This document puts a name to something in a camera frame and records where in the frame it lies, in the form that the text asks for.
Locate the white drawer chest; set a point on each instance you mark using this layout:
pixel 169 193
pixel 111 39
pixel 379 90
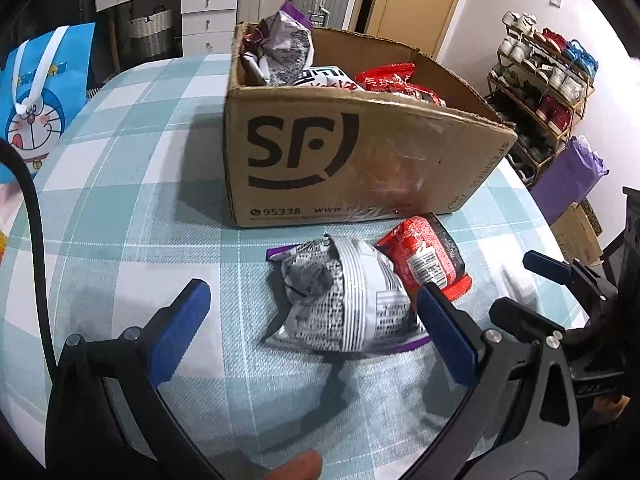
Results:
pixel 209 20

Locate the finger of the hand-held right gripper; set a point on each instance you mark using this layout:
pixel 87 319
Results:
pixel 547 266
pixel 520 314

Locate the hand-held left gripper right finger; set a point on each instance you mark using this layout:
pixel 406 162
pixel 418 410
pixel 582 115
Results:
pixel 447 337

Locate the woven storage basket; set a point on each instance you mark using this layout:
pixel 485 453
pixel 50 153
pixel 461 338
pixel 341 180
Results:
pixel 151 32

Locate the purple bag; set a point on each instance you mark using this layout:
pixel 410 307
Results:
pixel 570 175

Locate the purple and white snack packet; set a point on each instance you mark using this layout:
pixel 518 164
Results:
pixel 287 45
pixel 350 305

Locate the white and red snack packet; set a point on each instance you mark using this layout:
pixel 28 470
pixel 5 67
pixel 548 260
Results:
pixel 325 77

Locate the shoe rack with shoes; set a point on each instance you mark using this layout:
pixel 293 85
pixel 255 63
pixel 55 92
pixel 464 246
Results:
pixel 545 90

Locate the wooden door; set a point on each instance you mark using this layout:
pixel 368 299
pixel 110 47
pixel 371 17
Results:
pixel 415 0

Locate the blue cartoon gift bag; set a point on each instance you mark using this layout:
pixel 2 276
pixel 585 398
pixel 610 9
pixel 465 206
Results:
pixel 45 100

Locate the brown cardboard box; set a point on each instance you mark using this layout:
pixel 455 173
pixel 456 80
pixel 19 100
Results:
pixel 400 160

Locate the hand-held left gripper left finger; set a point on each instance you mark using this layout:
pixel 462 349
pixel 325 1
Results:
pixel 180 332

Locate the small cardboard box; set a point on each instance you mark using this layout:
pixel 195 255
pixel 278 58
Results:
pixel 575 235

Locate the person's left hand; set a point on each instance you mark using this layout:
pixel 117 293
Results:
pixel 295 466

